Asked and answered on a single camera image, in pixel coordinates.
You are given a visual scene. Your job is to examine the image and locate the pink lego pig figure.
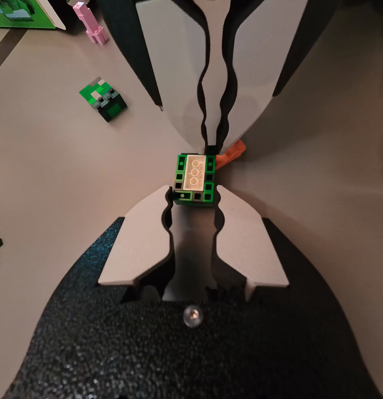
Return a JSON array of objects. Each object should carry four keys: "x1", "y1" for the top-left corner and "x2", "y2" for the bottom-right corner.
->
[{"x1": 72, "y1": 1, "x2": 110, "y2": 46}]

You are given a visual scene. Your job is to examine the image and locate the green cube lego model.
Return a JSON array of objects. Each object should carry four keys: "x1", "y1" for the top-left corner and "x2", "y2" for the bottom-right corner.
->
[{"x1": 79, "y1": 76, "x2": 128, "y2": 123}]

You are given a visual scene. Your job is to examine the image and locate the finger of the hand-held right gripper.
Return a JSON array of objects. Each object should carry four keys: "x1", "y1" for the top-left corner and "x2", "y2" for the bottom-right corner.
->
[
  {"x1": 219, "y1": 0, "x2": 308, "y2": 148},
  {"x1": 135, "y1": 0, "x2": 212, "y2": 151}
]

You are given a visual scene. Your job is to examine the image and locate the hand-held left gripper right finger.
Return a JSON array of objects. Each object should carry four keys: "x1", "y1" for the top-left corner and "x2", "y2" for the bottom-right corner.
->
[{"x1": 211, "y1": 185, "x2": 289, "y2": 302}]

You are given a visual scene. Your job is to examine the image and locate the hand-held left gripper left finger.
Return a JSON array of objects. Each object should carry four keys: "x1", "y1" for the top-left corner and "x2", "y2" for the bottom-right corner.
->
[{"x1": 98, "y1": 185, "x2": 175, "y2": 296}]

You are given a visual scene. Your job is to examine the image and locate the green lego box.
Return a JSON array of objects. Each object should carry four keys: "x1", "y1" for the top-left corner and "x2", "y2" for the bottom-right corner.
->
[{"x1": 0, "y1": 0, "x2": 67, "y2": 31}]

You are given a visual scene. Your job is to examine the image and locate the green white lego assembly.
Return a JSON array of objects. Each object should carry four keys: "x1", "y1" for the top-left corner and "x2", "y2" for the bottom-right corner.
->
[{"x1": 172, "y1": 154, "x2": 217, "y2": 208}]

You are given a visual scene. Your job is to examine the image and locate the orange brick separator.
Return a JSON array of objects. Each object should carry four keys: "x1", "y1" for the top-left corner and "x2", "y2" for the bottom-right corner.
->
[{"x1": 215, "y1": 140, "x2": 246, "y2": 170}]

